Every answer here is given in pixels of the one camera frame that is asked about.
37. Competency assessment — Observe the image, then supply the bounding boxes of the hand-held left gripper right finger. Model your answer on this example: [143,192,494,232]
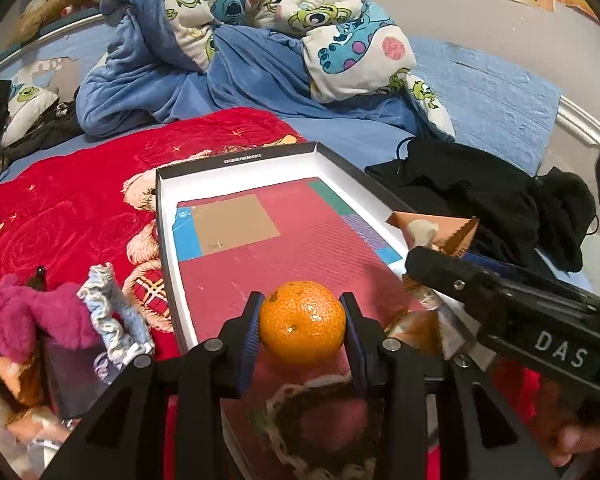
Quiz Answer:
[339,291,561,480]

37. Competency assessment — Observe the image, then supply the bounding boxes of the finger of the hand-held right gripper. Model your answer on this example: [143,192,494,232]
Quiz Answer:
[404,246,600,322]
[460,252,600,307]

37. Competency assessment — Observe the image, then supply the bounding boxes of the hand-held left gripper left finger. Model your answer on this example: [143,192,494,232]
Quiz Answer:
[40,290,266,480]

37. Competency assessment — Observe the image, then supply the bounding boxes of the brown triangular snack packet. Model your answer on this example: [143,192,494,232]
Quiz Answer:
[5,405,76,441]
[385,307,443,358]
[0,352,45,408]
[385,210,481,261]

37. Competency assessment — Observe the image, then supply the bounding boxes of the orange mandarin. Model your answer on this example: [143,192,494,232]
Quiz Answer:
[258,281,347,366]

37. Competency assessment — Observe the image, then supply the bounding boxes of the brown and white scrunchie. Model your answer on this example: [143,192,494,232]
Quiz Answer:
[252,375,386,476]

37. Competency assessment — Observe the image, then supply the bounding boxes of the black cardboard box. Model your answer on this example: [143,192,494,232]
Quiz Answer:
[155,141,481,480]

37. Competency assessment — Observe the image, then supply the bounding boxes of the person's right hand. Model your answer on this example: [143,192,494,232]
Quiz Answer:
[545,417,600,468]

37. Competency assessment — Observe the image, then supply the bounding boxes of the black clothing pile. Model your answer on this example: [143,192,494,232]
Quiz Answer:
[365,137,598,273]

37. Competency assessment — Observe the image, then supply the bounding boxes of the blue and white scrunchie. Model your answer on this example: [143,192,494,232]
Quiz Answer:
[76,262,155,363]

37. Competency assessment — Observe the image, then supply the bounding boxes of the blue bed sheet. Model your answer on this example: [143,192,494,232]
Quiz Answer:
[0,20,566,196]

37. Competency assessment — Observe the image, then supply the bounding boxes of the dark foil wrapper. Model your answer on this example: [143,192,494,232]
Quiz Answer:
[42,337,111,418]

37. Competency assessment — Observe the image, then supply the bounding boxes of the pink plush bear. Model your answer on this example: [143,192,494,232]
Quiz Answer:
[0,275,101,366]

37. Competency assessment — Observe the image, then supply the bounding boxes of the red printed blanket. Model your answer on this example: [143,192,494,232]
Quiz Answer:
[0,107,546,480]

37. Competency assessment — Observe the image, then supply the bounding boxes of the blue cartoon print comforter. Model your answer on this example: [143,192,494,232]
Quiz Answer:
[75,0,456,141]

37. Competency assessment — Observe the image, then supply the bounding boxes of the dark clothes heap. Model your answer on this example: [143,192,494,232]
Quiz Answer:
[0,102,86,151]

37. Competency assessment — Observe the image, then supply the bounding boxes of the small cartoon print cushion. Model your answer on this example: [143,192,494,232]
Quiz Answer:
[0,82,61,148]

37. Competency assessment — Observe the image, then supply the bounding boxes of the blue padded headboard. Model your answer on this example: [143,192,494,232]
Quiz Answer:
[0,10,111,86]

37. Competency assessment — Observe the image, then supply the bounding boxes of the brown plush dog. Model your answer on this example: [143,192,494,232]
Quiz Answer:
[17,0,113,43]

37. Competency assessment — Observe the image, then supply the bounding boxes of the white bed frame rail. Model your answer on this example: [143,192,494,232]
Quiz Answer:
[557,95,600,148]

